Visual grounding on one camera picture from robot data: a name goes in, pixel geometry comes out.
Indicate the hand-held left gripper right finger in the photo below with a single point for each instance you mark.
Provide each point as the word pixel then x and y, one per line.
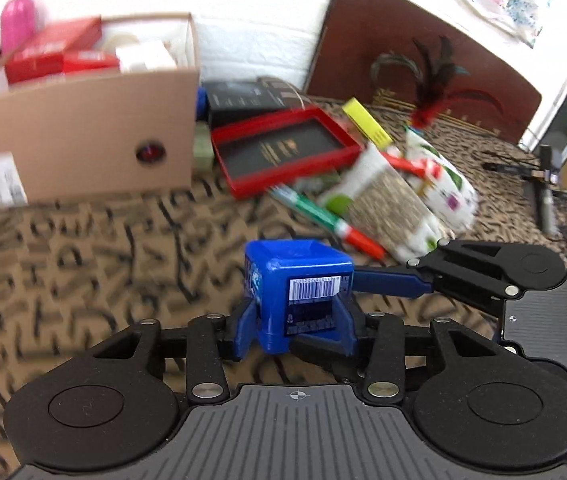
pixel 346 329

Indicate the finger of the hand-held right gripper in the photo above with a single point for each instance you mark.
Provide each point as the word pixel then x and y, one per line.
pixel 388 282

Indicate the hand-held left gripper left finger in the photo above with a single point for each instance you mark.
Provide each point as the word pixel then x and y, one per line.
pixel 244 332

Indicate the blue plastic box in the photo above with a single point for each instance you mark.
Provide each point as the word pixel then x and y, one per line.
pixel 298 270

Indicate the brown cardboard box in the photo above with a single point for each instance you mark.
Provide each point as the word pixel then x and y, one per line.
pixel 88 125

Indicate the white green snack pouch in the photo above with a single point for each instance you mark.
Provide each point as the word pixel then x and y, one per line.
pixel 388 200

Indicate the black tripod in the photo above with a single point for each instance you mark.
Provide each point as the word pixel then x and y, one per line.
pixel 546 195

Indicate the letter print blanket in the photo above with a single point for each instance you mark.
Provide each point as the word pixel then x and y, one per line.
pixel 113 250

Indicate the yellow box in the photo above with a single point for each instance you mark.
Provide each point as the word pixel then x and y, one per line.
pixel 366 122

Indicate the red tray box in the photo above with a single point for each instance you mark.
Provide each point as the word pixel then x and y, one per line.
pixel 283 150

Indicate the red black feather shuttlecock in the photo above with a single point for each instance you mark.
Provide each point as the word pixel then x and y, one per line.
pixel 424 112

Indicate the pale green packet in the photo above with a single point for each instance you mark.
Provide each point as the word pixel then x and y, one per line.
pixel 203 147

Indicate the blue cap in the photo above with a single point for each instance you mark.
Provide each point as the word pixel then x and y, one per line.
pixel 202 102

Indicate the black box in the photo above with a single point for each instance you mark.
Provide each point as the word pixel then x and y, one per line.
pixel 243 97

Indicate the brown wooden headboard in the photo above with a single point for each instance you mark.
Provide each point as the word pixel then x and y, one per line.
pixel 363 40

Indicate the small red carton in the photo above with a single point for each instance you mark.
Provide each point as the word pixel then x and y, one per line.
pixel 90 62

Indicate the large red carton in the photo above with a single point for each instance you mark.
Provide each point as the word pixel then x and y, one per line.
pixel 48 45

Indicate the pink bottle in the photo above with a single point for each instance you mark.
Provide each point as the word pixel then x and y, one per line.
pixel 17 22

